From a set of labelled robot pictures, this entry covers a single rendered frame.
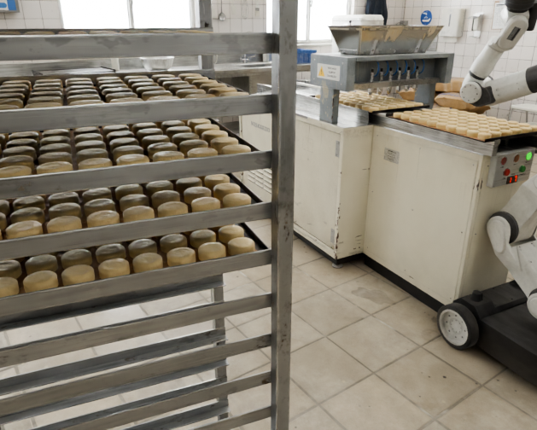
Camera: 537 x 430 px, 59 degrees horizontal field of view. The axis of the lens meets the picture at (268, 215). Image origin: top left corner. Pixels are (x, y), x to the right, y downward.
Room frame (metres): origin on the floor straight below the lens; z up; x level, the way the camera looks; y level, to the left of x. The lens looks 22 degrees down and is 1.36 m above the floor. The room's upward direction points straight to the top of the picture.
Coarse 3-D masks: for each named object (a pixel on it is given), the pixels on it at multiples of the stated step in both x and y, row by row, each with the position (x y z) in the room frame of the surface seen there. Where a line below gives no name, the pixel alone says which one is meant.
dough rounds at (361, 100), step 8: (344, 96) 2.92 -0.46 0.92; (352, 96) 2.90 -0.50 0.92; (360, 96) 2.90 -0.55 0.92; (368, 96) 2.92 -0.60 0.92; (376, 96) 2.90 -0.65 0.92; (384, 96) 2.90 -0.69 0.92; (344, 104) 2.71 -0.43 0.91; (352, 104) 2.65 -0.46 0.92; (360, 104) 2.62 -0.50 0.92; (368, 104) 2.63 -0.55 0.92; (376, 104) 2.62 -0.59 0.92; (384, 104) 2.62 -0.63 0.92; (392, 104) 2.64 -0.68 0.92; (400, 104) 2.62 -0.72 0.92; (408, 104) 2.62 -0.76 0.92; (416, 104) 2.65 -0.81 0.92
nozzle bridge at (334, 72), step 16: (320, 64) 2.61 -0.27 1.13; (336, 64) 2.48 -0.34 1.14; (352, 64) 2.42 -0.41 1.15; (368, 64) 2.57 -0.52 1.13; (384, 64) 2.62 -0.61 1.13; (400, 64) 2.68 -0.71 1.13; (416, 64) 2.73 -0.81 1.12; (432, 64) 2.79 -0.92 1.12; (448, 64) 2.73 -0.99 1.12; (320, 80) 2.61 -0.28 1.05; (336, 80) 2.48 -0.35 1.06; (352, 80) 2.42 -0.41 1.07; (368, 80) 2.58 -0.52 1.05; (384, 80) 2.63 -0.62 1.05; (400, 80) 2.62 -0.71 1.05; (416, 80) 2.67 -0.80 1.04; (432, 80) 2.72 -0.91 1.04; (448, 80) 2.73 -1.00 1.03; (320, 96) 2.60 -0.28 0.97; (336, 96) 2.51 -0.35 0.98; (416, 96) 2.91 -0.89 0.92; (432, 96) 2.83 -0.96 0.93; (320, 112) 2.59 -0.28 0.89; (336, 112) 2.51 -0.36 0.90
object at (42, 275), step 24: (144, 240) 0.81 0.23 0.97; (168, 240) 0.81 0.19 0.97; (192, 240) 0.82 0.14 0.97; (216, 240) 0.85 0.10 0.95; (240, 240) 0.81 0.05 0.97; (0, 264) 0.71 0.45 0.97; (24, 264) 0.75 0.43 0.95; (48, 264) 0.71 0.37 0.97; (72, 264) 0.72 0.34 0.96; (96, 264) 0.75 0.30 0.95; (120, 264) 0.71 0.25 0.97; (144, 264) 0.71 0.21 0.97; (168, 264) 0.74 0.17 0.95; (0, 288) 0.63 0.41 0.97; (24, 288) 0.67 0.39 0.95; (48, 288) 0.65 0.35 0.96
